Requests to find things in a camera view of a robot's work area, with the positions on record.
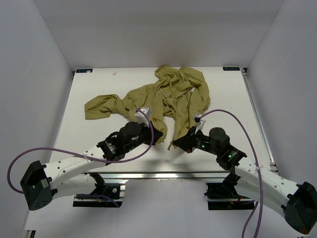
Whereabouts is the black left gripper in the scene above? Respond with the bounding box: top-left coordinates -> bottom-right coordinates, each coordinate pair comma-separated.
124,119 -> 162,153

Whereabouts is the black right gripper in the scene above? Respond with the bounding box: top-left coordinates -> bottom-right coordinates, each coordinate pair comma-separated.
173,126 -> 220,156

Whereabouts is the olive green jacket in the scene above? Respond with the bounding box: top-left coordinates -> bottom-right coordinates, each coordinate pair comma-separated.
84,65 -> 211,143

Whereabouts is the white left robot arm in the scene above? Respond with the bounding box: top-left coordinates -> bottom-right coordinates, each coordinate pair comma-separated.
20,122 -> 163,211

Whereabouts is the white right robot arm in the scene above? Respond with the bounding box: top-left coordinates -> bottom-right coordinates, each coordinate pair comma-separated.
173,127 -> 317,235

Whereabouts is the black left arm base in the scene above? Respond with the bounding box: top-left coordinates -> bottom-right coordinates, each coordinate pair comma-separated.
73,173 -> 127,208

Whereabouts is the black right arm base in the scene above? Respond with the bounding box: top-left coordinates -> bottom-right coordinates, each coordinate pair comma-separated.
203,172 -> 255,211

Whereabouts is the blue label sticker right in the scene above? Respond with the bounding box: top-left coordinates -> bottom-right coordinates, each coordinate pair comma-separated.
222,66 -> 240,71

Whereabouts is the blue label sticker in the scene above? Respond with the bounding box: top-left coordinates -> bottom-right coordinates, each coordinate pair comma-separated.
75,68 -> 93,73
222,66 -> 240,71

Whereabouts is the blue label sticker left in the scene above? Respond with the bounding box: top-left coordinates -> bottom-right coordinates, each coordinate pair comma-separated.
75,68 -> 93,73

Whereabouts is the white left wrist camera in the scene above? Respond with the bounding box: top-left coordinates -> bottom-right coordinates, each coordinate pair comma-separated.
134,107 -> 152,127

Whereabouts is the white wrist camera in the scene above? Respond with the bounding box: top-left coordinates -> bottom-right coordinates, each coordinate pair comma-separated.
194,115 -> 206,133
134,107 -> 152,127

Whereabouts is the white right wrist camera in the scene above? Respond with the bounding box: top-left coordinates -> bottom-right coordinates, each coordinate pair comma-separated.
194,115 -> 206,133

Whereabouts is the aluminium table edge rail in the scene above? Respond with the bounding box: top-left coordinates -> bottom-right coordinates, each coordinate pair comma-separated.
98,172 -> 229,180

